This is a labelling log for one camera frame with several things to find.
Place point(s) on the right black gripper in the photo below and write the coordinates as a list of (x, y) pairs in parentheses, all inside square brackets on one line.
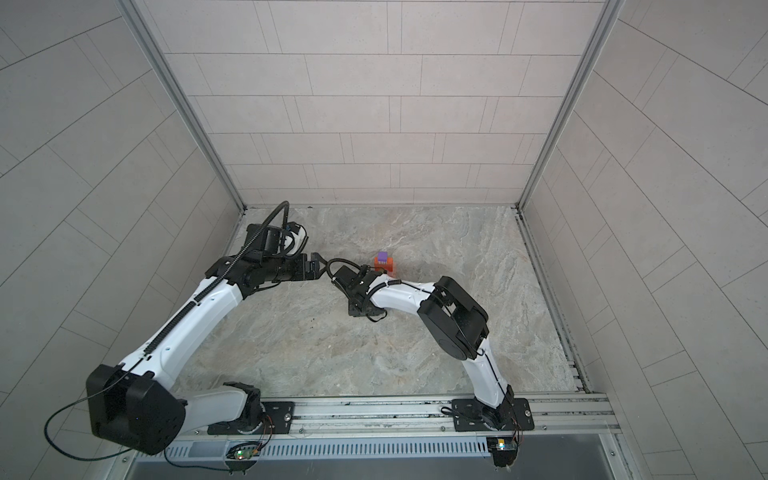
[(352, 310)]

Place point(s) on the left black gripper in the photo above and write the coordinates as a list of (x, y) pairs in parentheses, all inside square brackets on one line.
[(303, 264)]

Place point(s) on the orange block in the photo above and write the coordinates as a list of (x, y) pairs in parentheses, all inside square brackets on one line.
[(387, 267)]

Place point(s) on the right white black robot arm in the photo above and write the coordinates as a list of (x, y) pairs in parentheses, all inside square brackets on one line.
[(456, 321)]

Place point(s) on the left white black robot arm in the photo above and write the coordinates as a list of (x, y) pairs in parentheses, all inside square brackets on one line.
[(132, 405)]

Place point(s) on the right corrugated black conduit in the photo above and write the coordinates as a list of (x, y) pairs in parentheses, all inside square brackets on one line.
[(339, 264)]

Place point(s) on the corrugated black conduit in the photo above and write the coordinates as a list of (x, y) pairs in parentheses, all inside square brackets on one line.
[(240, 258), (339, 264)]

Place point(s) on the left corrugated black conduit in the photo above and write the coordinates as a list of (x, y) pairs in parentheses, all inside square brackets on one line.
[(240, 258)]

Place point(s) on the left controller board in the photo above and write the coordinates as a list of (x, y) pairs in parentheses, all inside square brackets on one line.
[(245, 451)]

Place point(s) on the controller board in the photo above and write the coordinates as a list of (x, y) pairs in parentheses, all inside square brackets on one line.
[(245, 451), (503, 450)]

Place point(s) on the right controller board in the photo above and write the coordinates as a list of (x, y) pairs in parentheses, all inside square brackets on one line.
[(503, 450)]

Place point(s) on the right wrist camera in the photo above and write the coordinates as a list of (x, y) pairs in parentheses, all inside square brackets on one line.
[(353, 281)]

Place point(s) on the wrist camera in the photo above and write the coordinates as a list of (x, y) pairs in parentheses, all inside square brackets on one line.
[(353, 281), (275, 242)]

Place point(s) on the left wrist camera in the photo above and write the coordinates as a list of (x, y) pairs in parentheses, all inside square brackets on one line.
[(275, 242)]

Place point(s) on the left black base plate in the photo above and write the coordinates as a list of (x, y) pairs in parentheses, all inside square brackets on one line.
[(279, 415)]

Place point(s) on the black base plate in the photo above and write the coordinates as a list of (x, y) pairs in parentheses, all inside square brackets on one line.
[(471, 415), (279, 415)]

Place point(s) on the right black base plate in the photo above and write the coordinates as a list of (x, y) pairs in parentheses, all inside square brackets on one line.
[(471, 415)]

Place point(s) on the aluminium mounting rail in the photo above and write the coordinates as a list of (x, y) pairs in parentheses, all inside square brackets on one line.
[(423, 416)]

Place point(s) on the left aluminium corner post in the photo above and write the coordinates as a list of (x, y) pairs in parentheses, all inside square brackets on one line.
[(151, 49)]

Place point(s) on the aluminium corner post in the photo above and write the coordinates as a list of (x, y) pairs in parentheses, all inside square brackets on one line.
[(605, 22), (151, 49)]

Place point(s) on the right aluminium corner post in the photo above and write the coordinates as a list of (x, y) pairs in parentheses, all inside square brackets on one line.
[(605, 22)]

